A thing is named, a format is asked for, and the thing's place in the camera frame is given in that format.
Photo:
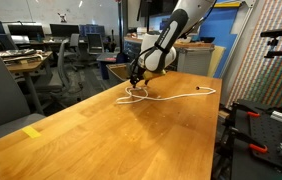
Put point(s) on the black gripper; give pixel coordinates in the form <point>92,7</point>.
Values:
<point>137,74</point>

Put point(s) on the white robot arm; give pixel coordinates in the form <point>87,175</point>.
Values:
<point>167,33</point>

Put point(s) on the small clear tape piece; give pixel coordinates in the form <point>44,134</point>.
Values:
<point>158,96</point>

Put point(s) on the cardboard box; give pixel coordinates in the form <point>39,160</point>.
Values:
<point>119,70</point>

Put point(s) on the dark blue side table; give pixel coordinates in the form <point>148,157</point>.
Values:
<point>106,68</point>

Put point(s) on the white containers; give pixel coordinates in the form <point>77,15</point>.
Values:
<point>142,30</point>

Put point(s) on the grey cabinet with wooden top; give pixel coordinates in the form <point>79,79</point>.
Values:
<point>194,63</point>

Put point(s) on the black mesh office chair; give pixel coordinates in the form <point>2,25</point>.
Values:
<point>95,43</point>

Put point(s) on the black tripod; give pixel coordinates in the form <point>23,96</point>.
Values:
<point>147,20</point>

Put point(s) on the blue storage rack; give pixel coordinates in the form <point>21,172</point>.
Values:
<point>92,29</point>

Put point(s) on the beige foam board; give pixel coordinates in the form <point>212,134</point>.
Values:
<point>216,61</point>

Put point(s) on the dark grey office chair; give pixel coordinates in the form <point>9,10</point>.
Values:
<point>62,66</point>

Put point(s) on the black bowl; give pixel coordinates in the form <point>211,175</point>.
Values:
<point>207,39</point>

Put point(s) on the blue board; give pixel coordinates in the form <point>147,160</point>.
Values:
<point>224,40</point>

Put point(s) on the small picture on whiteboard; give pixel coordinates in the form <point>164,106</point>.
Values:
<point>62,17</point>

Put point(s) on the wooden desk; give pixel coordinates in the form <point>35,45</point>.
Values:
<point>27,65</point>

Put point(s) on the yellow tape strip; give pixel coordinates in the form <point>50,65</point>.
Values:
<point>31,132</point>

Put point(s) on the multicolour patterned panel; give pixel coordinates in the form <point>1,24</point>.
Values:
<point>264,83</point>

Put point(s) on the pile of papers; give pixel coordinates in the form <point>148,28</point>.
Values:
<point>17,53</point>

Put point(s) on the whiteboard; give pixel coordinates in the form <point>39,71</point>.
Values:
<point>31,10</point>

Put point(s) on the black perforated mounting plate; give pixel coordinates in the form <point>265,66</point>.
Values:
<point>271,133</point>

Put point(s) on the large black wall screen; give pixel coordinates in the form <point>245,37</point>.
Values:
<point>157,6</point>

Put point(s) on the black stand frame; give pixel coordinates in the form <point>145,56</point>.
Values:
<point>232,150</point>

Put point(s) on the white aluminium rail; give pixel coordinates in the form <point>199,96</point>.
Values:
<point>251,4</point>

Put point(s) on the black external camera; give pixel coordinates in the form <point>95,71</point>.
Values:
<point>277,32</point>

